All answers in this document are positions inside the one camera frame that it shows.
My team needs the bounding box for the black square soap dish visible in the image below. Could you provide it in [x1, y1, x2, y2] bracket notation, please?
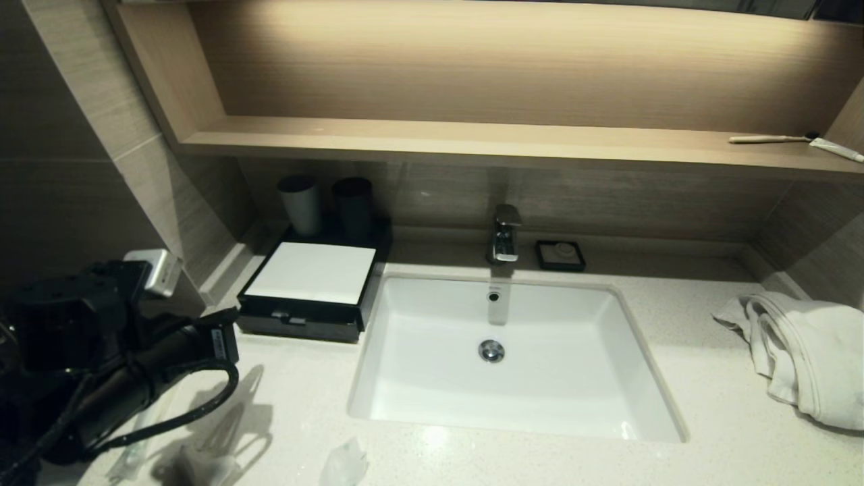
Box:
[535, 239, 587, 273]

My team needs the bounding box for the black cup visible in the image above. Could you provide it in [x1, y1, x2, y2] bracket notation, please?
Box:
[331, 177, 374, 238]

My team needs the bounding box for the grey cup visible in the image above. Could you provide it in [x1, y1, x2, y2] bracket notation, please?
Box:
[277, 174, 322, 237]

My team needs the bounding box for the white ceramic sink basin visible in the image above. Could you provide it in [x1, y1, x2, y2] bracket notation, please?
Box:
[346, 272, 691, 445]

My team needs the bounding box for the wooden wall shelf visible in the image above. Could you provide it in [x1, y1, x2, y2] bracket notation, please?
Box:
[177, 113, 864, 182]

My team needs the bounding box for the long white toothbrush packet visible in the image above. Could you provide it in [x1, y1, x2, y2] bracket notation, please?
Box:
[108, 388, 178, 483]

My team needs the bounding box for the beige toothbrush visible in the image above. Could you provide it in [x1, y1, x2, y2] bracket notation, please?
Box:
[729, 130, 821, 144]

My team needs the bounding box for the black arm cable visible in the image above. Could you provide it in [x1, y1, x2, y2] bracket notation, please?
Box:
[0, 358, 242, 486]

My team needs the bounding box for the black amenity box white top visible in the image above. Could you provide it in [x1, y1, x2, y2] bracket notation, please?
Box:
[236, 217, 394, 333]

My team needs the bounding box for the flat clear plastic packet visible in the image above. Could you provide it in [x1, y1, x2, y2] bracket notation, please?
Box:
[154, 442, 238, 486]

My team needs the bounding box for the white toothpaste tube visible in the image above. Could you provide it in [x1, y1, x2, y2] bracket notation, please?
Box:
[809, 136, 864, 164]

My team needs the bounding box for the clear plastic packet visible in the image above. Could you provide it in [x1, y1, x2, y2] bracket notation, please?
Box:
[321, 439, 369, 486]
[154, 442, 238, 486]

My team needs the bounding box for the chrome sink faucet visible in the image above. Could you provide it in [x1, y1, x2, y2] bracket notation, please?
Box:
[487, 204, 523, 265]

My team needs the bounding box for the white towel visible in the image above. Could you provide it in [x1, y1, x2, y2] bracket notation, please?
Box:
[712, 290, 864, 433]

